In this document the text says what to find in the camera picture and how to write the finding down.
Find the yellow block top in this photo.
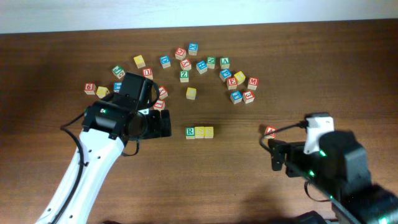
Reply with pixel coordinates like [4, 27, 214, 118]
[133, 55, 146, 68]

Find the yellow block centre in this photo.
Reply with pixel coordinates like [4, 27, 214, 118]
[186, 87, 197, 100]

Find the green J block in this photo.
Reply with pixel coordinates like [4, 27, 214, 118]
[111, 65, 126, 79]

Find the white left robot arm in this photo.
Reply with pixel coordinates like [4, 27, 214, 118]
[37, 72, 172, 223]

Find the green Z block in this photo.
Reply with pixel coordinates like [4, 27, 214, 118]
[179, 71, 189, 83]

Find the red A block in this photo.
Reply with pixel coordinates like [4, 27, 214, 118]
[264, 126, 276, 139]

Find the red 3 block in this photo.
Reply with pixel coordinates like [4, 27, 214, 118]
[243, 90, 255, 104]

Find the blue P block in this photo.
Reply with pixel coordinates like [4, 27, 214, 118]
[220, 68, 231, 82]

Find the blue H block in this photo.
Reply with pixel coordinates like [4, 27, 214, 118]
[196, 60, 208, 74]

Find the blue D block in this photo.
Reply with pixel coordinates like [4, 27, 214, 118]
[160, 55, 171, 68]

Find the red C block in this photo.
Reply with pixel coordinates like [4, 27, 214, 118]
[175, 47, 187, 60]

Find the red U block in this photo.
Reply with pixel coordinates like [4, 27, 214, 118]
[142, 68, 153, 80]

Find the red E block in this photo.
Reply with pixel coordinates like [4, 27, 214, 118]
[226, 77, 238, 90]

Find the yellow block far left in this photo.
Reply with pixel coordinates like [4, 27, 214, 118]
[96, 86, 110, 99]

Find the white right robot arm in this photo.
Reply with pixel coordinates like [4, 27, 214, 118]
[268, 131, 397, 223]

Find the green R block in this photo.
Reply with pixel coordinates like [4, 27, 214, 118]
[185, 127, 195, 139]

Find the blue X block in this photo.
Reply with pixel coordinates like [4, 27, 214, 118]
[188, 42, 198, 55]

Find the blue F block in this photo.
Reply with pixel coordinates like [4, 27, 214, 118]
[230, 91, 243, 104]

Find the yellow S block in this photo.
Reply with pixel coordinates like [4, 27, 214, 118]
[204, 126, 214, 139]
[195, 126, 205, 139]

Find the green V block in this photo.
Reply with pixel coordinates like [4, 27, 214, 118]
[220, 57, 231, 70]

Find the green N block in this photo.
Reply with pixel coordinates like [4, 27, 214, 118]
[206, 57, 216, 69]

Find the blue block left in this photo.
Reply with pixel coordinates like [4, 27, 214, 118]
[113, 82, 122, 93]

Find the red M block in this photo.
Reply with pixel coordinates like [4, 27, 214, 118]
[248, 77, 259, 90]

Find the red Y block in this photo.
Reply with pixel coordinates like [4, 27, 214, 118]
[180, 58, 192, 71]

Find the red 6 block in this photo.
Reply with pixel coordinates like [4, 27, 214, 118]
[84, 83, 96, 95]

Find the red K block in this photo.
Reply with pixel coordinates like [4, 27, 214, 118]
[159, 86, 168, 100]

